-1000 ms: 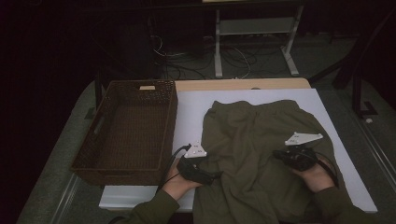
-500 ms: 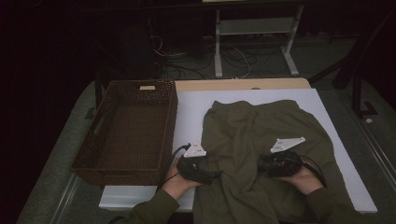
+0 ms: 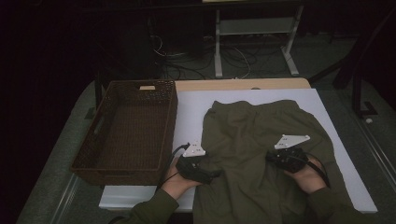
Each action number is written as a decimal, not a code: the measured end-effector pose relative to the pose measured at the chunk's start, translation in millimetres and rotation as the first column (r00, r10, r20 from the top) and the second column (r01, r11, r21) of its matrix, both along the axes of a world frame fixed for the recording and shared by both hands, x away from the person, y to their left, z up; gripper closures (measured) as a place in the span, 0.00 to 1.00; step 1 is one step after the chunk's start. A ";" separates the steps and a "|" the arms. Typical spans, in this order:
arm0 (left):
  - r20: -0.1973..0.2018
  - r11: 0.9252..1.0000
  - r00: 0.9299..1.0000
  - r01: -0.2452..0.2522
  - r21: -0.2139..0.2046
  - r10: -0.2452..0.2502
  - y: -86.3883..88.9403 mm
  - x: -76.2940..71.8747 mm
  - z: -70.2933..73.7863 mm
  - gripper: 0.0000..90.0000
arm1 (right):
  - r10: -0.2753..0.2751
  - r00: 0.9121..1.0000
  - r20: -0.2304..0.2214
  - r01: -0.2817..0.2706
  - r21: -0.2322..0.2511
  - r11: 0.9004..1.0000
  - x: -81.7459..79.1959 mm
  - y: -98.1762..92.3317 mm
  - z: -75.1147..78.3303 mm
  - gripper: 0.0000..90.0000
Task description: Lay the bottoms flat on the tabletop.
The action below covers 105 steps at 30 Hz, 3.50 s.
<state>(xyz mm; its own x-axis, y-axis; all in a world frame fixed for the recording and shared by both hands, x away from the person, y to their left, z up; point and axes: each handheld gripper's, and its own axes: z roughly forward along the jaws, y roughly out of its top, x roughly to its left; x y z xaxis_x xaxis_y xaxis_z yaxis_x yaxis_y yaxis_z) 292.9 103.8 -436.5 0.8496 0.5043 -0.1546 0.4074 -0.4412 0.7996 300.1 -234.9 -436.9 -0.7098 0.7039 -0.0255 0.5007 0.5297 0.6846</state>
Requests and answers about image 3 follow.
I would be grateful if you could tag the metal rail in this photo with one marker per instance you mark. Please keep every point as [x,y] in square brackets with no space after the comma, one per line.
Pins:
[67,196]
[378,155]

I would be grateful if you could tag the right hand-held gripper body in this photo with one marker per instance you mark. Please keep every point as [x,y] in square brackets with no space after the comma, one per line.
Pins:
[291,160]

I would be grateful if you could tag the brown woven basket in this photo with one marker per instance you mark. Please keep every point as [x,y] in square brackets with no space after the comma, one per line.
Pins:
[130,130]

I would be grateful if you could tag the black post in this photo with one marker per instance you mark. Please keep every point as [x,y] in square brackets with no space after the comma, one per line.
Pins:
[98,90]

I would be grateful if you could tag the person's right hand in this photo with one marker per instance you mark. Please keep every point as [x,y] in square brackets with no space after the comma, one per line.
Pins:
[308,180]

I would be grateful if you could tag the olive green pants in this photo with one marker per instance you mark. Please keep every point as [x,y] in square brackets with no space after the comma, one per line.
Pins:
[246,137]

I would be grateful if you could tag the small white ball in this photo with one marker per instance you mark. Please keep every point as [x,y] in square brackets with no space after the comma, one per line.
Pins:
[368,120]

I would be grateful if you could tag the person's left hand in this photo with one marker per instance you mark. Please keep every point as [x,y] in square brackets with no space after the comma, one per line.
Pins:
[179,185]

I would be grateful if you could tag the black metal stand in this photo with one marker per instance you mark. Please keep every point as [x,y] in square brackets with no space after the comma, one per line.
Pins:
[357,93]

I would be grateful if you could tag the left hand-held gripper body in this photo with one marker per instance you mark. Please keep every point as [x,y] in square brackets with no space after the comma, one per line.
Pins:
[190,168]

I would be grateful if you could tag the white metal desk frame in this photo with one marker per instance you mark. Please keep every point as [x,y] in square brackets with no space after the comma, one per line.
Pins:
[255,26]

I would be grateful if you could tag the white board sheet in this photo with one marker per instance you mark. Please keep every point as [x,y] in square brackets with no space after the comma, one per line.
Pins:
[190,109]

